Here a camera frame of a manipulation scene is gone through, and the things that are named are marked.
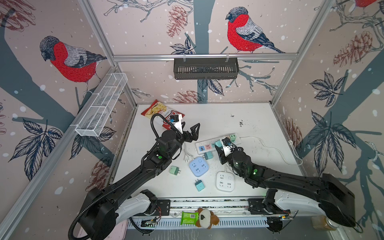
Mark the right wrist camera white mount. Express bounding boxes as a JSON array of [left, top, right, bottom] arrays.
[[221, 137, 237, 157]]

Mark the white cable of blue cube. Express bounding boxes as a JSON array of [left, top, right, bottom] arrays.
[[182, 142, 194, 164]]

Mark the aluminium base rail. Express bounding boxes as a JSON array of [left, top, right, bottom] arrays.
[[127, 198, 298, 232]]

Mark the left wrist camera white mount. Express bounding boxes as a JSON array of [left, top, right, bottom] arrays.
[[170, 114, 183, 134]]

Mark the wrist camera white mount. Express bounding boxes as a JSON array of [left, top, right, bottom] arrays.
[[170, 114, 183, 134], [221, 137, 237, 157]]

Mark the teal plug adapter front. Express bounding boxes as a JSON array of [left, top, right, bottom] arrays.
[[195, 180, 205, 192]]

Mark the green wet wipes pack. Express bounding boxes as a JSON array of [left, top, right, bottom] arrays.
[[181, 212, 199, 225]]

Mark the white wire mesh shelf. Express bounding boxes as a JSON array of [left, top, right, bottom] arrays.
[[75, 73, 128, 137]]

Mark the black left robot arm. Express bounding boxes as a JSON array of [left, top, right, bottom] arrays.
[[68, 114, 201, 240]]

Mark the blue square socket cube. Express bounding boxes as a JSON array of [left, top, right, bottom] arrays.
[[189, 157, 209, 177]]

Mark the teal plug adapter pair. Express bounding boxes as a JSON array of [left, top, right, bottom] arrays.
[[204, 152, 214, 160], [215, 140, 223, 148]]

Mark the white square socket cube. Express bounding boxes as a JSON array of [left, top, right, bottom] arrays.
[[216, 171, 235, 193]]

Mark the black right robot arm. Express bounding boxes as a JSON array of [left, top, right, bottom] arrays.
[[215, 145, 357, 228]]

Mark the black hanging wall basket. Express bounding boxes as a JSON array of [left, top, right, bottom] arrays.
[[174, 58, 239, 80]]

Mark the white multicolour power strip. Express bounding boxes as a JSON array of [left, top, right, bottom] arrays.
[[195, 133, 242, 155]]

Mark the glass jar with lid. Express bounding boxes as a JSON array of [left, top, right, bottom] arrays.
[[311, 215, 340, 231]]

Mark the brown plush dog toy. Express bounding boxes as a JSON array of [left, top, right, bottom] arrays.
[[195, 208, 220, 229]]

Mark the green plug adapter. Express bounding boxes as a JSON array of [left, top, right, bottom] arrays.
[[170, 166, 181, 176], [229, 134, 237, 143]]

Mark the red Chuba chips bag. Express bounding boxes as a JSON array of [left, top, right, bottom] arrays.
[[141, 100, 185, 130]]

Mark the pink tray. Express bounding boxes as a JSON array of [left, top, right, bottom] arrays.
[[77, 220, 128, 240]]

